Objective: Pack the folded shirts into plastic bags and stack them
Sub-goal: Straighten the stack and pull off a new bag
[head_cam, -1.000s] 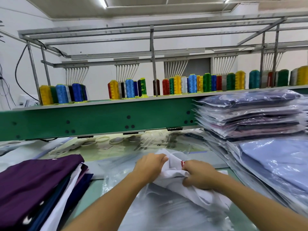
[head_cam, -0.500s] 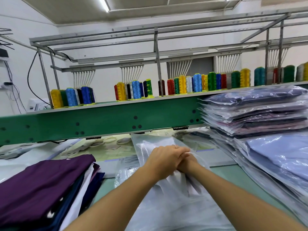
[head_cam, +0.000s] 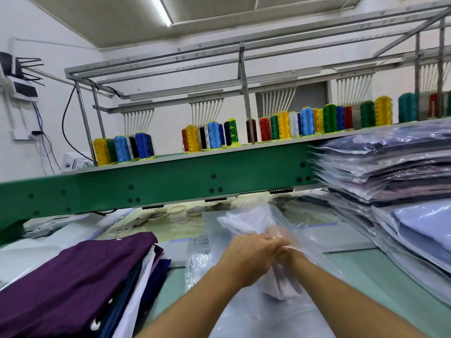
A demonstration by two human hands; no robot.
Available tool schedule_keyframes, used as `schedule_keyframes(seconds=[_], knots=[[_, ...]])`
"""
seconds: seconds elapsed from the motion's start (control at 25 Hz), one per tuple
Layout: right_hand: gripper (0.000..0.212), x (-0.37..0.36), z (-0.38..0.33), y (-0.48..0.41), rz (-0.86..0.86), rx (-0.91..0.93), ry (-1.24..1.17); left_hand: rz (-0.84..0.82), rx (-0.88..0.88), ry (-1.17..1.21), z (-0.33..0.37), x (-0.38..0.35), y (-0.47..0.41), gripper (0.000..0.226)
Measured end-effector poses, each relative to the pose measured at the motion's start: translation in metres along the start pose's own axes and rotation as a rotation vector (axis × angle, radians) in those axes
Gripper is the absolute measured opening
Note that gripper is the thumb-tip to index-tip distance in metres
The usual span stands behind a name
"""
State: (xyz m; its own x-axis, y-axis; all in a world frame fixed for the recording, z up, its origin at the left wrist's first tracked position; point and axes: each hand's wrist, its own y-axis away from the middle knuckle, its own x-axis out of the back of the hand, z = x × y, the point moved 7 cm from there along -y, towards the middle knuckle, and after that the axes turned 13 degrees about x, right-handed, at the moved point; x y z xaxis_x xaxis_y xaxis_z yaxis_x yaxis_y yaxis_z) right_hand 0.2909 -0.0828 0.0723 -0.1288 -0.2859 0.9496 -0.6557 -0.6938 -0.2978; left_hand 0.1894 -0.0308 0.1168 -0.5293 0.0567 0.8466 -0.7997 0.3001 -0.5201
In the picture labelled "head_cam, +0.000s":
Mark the white wall socket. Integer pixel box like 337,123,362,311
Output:
10,127,45,141

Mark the person's left hand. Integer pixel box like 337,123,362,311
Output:
217,233,290,289

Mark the grey metal thread rack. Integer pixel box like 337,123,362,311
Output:
65,0,451,165

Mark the row of coloured thread spools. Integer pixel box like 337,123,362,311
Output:
92,90,451,167

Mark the stack of bagged garments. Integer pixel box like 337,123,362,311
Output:
310,122,451,307

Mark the person's right hand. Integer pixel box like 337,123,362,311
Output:
271,236,311,270

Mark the green machine beam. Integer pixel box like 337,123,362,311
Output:
0,140,321,245

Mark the person's right forearm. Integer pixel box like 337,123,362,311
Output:
289,255,427,338

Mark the black hanging cable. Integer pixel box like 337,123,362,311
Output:
62,84,96,163

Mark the ceiling light tube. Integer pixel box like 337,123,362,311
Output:
150,0,173,27

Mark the wall router with antennas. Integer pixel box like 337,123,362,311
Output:
0,51,45,103

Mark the white box device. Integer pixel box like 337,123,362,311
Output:
62,153,93,172

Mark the white garment red logo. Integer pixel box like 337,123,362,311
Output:
217,206,305,301

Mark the single clear plastic bag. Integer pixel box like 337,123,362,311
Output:
372,197,451,275
201,202,345,303

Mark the stack of plastic bags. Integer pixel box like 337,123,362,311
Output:
183,236,325,338

